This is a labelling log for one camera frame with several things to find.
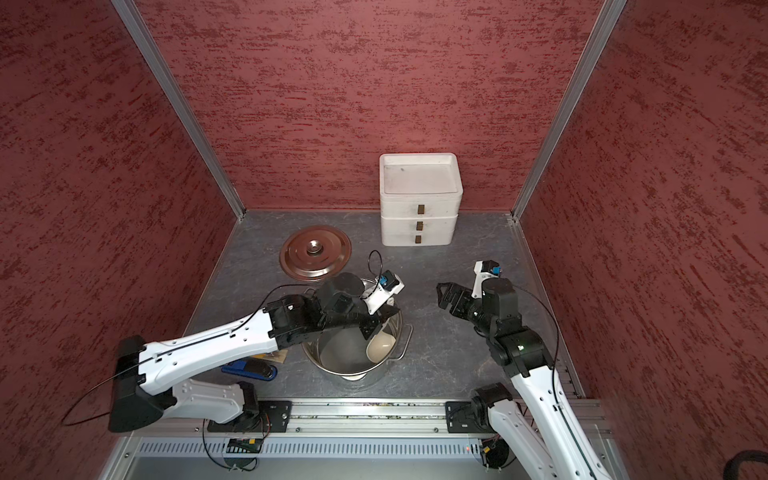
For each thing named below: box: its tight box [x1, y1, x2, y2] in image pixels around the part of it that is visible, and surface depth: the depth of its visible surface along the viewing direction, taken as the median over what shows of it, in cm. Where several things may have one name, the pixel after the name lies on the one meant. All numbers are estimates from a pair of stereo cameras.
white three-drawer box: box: [379, 152, 463, 247], surface depth 100 cm
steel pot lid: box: [279, 225, 352, 281], surface depth 109 cm
